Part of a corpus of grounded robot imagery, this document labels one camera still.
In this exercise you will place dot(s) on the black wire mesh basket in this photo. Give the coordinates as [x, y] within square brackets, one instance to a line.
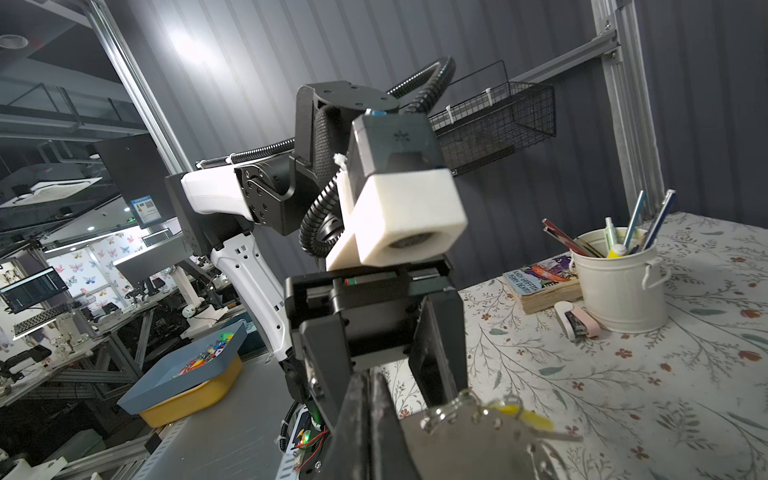
[498, 122]

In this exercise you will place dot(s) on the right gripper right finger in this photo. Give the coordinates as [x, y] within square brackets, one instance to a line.
[390, 458]

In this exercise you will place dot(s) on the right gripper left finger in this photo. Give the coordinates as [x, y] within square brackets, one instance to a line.
[348, 456]

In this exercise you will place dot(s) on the yellow capped key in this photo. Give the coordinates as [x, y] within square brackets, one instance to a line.
[529, 418]

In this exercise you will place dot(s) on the colourful paperback book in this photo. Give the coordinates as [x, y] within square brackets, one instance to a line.
[541, 285]

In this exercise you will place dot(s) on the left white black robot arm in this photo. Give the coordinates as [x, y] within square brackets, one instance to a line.
[335, 240]

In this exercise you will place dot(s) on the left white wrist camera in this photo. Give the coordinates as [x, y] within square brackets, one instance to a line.
[399, 202]

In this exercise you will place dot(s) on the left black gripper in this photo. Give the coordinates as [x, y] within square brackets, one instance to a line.
[375, 315]

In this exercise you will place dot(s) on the white pen cup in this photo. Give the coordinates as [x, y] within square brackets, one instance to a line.
[626, 294]

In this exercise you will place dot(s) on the blue yellow tray outside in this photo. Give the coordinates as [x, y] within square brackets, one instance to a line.
[189, 379]

